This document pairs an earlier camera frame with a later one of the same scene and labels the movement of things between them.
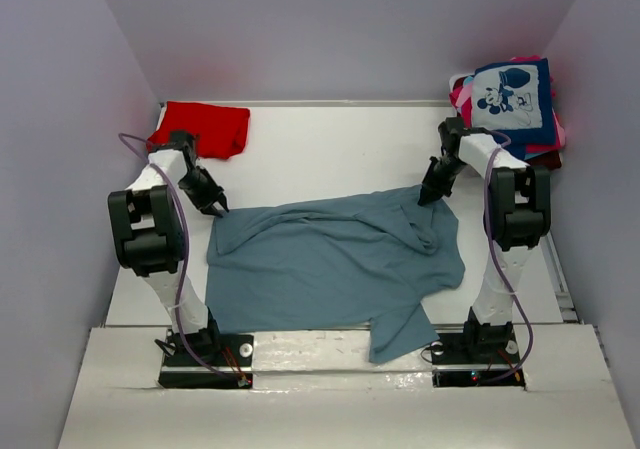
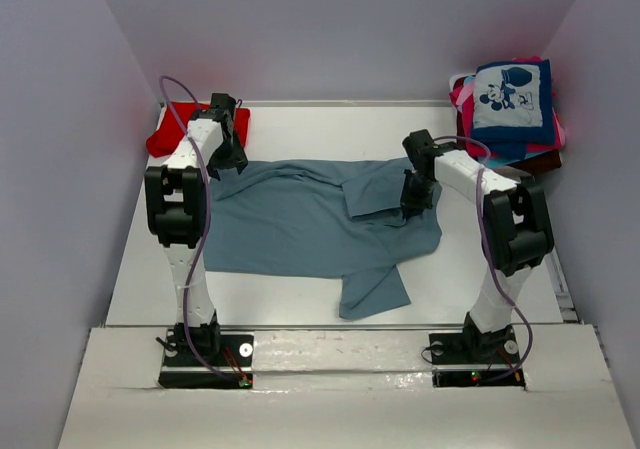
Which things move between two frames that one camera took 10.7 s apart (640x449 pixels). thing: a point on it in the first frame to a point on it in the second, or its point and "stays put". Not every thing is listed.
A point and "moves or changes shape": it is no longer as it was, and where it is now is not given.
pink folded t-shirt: [461, 91] stays put
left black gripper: [214, 194] to [237, 159]
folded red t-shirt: [222, 131] stays put
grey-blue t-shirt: [362, 261] moves or changes shape
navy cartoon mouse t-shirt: [512, 101] stays put
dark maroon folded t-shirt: [550, 160] stays put
